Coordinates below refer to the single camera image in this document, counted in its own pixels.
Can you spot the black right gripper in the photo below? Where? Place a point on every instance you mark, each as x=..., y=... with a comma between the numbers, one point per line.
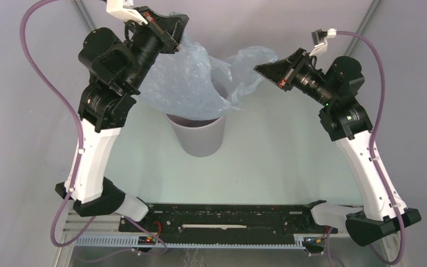
x=278, y=73

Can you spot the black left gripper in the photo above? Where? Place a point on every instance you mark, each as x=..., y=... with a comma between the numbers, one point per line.
x=168, y=30

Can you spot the blue translucent trash bag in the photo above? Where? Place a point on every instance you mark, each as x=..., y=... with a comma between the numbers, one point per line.
x=194, y=85

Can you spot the grey plastic trash bin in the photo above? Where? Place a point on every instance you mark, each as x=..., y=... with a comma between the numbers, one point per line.
x=202, y=138

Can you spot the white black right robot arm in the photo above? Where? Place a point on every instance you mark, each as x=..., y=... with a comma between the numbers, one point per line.
x=349, y=127

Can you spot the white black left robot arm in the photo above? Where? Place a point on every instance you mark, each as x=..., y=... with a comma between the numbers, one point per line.
x=117, y=70

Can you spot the small electronics board with leds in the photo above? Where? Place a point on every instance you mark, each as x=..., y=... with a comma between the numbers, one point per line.
x=146, y=240

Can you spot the aluminium frame rail left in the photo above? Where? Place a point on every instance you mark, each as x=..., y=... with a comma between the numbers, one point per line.
x=84, y=15

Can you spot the aluminium frame rail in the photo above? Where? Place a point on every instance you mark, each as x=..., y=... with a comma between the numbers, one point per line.
x=370, y=13
x=84, y=15

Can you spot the aluminium frame rail right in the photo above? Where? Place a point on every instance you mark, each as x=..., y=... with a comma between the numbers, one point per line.
x=370, y=13

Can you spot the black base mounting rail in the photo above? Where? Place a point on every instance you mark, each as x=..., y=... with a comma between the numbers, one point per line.
x=208, y=221

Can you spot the white slotted cable duct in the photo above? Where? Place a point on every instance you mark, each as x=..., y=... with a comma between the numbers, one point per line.
x=234, y=242

